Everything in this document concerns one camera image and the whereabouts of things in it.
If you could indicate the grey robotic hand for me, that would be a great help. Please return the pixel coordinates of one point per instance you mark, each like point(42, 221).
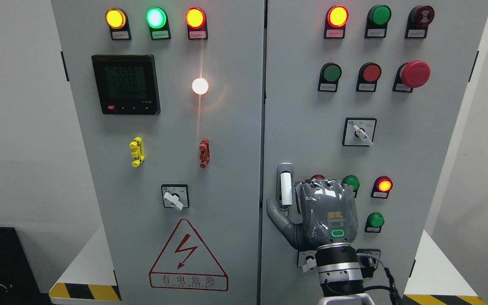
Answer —
point(328, 213)

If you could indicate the silver door handle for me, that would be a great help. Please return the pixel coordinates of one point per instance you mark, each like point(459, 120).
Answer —
point(284, 187)

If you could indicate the right cabinet door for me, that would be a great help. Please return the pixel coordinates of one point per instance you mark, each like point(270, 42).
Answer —
point(305, 127)

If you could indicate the cabinet door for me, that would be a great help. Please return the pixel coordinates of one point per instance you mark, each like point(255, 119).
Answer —
point(224, 197)
point(305, 127)

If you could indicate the left cabinet door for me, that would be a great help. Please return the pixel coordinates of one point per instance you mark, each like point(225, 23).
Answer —
point(224, 197)

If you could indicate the green indicator middle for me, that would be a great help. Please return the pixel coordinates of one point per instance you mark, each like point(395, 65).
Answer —
point(352, 181)

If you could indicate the green push button lower right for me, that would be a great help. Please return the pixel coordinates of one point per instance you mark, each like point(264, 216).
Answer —
point(374, 223)

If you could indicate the green push button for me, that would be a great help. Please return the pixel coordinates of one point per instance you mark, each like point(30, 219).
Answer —
point(329, 77)
point(374, 223)

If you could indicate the red lit indicator middle right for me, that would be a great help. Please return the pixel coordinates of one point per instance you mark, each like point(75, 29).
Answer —
point(381, 188)

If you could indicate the white platform with hazard stripes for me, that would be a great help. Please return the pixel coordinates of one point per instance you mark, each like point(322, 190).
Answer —
point(90, 280)

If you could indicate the green push button upper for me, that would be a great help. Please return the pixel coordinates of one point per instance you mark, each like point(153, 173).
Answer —
point(329, 77)

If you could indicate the red push button upper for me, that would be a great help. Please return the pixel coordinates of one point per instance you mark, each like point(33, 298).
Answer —
point(368, 76)

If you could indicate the red lightning warning sticker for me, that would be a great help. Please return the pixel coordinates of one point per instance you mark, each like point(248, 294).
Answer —
point(185, 262)

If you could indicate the red emergency stop button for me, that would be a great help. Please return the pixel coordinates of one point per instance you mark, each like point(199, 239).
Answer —
point(411, 75)

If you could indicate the white glowing indicator light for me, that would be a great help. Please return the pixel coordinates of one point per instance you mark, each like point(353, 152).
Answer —
point(200, 86)

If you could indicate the red lit indicator top right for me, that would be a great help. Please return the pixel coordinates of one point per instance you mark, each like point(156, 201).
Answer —
point(335, 22)

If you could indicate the green indicator top right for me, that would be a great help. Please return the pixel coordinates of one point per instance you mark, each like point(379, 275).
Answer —
point(377, 21)

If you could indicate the dark red buzzer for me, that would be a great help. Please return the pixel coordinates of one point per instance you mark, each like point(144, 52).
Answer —
point(419, 19)

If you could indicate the red indicator light top left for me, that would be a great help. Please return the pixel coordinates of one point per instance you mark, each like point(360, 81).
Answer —
point(196, 22)

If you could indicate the black digital power meter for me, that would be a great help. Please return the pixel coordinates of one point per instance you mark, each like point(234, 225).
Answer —
point(127, 84)

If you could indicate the green indicator light top left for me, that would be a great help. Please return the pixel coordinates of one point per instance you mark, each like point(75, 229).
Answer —
point(158, 23)

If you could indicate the yellow indicator light top left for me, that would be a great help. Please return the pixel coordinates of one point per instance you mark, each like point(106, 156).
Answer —
point(118, 23)

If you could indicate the black box bottom left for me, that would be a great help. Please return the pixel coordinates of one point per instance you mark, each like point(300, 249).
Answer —
point(17, 283)

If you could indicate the lower white selector switch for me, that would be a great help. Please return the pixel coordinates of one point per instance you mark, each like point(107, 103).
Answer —
point(306, 261)

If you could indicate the white selector switch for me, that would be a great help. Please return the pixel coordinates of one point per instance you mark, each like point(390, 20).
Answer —
point(306, 261)
point(175, 196)

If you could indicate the black rotary knob switch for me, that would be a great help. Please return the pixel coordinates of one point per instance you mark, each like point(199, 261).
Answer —
point(368, 263)

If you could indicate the upper right selector switch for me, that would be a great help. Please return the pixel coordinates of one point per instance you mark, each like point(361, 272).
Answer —
point(359, 132)

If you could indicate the left white selector switch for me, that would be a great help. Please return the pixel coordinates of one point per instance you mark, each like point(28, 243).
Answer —
point(175, 196)

